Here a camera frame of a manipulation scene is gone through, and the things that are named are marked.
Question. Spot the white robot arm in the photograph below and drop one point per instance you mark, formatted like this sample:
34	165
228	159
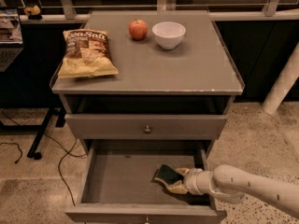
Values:
229	184

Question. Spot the open middle drawer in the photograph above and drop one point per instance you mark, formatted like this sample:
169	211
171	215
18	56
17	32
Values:
119	187

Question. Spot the closed top drawer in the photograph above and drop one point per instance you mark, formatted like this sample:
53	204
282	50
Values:
154	127

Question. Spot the green and yellow sponge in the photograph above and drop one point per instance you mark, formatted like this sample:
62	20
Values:
167	176

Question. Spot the grey drawer cabinet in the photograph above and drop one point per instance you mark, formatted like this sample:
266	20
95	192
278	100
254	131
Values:
197	77

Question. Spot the yellow black object on ledge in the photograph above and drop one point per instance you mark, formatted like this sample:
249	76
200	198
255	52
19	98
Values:
33	12

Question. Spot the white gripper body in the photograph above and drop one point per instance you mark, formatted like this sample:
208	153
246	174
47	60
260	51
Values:
191	180

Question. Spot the metal window railing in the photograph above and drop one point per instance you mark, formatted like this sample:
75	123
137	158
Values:
218	10

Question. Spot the sea salt chips bag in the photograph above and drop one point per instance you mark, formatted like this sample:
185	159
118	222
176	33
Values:
87	54

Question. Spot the black desk leg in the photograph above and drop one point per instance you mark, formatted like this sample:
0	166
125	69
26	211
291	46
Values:
59	113

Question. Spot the white ceramic bowl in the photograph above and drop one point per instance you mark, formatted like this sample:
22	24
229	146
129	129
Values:
168	34

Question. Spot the laptop computer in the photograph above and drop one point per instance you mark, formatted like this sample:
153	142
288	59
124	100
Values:
11	41

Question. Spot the red apple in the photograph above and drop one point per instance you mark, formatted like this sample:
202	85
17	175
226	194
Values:
138	29

